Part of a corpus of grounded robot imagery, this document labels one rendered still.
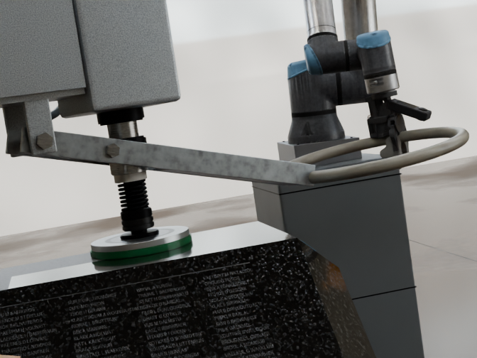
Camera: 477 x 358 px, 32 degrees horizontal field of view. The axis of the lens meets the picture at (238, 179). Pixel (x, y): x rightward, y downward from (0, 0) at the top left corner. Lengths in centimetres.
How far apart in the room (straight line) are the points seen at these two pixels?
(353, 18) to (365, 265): 78
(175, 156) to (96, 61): 27
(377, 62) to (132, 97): 84
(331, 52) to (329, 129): 39
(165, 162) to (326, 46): 81
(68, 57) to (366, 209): 129
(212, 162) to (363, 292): 101
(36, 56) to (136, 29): 21
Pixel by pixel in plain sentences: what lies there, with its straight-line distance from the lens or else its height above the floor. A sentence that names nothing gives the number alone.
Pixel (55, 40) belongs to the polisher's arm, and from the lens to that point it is 169.
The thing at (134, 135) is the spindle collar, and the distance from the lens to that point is 180.
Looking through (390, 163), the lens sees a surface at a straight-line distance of 192.
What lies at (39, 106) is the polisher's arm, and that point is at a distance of 168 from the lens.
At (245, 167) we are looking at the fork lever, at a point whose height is 94.
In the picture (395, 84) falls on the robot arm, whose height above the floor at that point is 107.
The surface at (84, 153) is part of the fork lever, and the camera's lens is 172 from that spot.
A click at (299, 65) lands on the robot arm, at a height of 117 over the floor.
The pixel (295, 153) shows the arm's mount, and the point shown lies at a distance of 270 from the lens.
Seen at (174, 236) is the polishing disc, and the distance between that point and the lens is 176.
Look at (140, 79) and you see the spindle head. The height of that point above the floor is 116.
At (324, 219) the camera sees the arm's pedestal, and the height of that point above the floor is 69.
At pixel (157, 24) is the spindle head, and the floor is 126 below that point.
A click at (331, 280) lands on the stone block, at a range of 167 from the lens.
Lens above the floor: 107
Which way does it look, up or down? 5 degrees down
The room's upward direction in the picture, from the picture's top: 9 degrees counter-clockwise
